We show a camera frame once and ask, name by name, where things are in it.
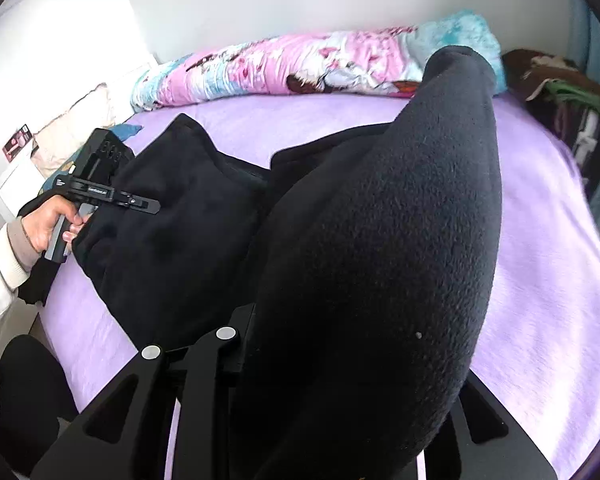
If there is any pink pillow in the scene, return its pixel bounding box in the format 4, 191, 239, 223
31, 82, 132, 178

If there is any dark suitcase with clothes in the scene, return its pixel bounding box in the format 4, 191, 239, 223
503, 49, 600, 197

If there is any purple fleece bed blanket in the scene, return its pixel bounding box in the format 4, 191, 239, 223
40, 94, 600, 479

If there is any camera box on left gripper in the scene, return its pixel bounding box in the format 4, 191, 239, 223
72, 128, 135, 185

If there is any person's left hand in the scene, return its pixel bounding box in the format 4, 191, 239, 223
21, 195, 91, 254

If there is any pink blue floral rolled quilt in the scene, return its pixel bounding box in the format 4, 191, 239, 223
130, 11, 506, 113

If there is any white sleeve left forearm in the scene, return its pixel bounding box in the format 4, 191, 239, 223
0, 216, 44, 351

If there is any black fleece garment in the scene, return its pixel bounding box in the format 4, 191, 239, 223
73, 47, 502, 479

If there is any black clothing pile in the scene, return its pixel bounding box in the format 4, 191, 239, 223
9, 191, 67, 306

